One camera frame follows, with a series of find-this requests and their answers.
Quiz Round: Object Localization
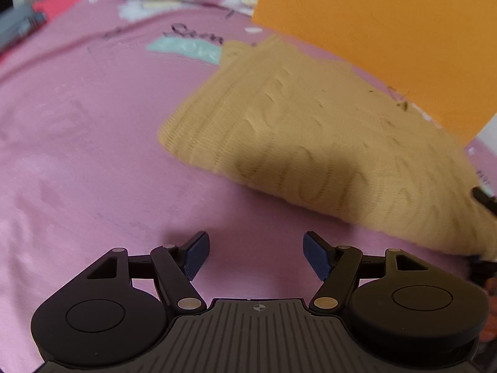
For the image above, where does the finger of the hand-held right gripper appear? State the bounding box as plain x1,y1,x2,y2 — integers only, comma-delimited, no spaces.
471,187,497,217
468,254,497,293

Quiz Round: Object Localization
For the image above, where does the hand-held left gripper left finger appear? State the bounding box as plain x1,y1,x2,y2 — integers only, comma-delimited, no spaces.
86,231,207,315

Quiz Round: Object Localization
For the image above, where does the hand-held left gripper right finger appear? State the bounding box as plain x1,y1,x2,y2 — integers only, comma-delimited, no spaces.
303,231,430,315

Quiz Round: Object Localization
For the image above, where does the yellow cable knit cardigan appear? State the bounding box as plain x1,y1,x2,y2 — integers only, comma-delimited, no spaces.
157,34,497,262

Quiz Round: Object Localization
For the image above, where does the pink printed bed sheet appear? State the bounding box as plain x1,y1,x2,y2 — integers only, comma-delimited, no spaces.
0,0,497,370

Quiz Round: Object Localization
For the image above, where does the orange board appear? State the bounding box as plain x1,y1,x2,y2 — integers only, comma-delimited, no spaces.
251,0,497,145

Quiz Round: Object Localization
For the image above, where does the red cloth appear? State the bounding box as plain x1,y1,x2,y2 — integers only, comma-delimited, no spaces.
33,0,95,21

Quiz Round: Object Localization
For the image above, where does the grey object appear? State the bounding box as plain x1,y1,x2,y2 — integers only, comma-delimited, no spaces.
0,3,48,49

